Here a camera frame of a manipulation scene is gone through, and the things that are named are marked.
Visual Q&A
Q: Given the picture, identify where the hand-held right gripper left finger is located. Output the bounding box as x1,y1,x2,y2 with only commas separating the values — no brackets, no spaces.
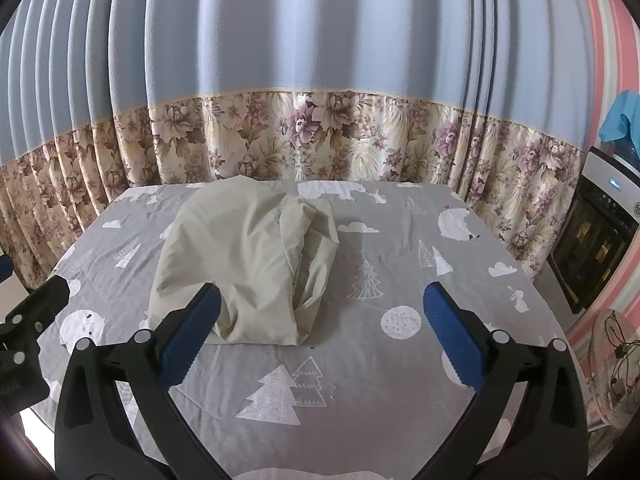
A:
54,282,236,480

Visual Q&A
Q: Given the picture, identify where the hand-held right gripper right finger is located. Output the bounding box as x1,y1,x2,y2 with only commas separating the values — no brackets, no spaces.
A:
415,281,588,480

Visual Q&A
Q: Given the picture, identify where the pale green jacket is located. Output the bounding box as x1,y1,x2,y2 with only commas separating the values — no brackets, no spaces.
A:
147,175,341,348

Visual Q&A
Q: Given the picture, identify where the grey printed bed sheet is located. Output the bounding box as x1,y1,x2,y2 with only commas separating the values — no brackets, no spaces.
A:
30,180,591,480

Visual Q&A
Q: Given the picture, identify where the standing electric fan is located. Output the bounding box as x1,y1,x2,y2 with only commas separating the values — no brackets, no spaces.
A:
584,309,640,431

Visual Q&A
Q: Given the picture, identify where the black glass-door appliance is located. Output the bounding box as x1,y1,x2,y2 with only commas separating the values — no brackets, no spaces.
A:
547,146,640,316

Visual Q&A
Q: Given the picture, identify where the blue cloth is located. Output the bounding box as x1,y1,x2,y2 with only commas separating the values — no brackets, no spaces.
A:
599,90,640,145

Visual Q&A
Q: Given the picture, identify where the blue floral curtain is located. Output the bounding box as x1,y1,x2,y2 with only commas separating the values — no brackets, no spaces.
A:
0,0,596,291

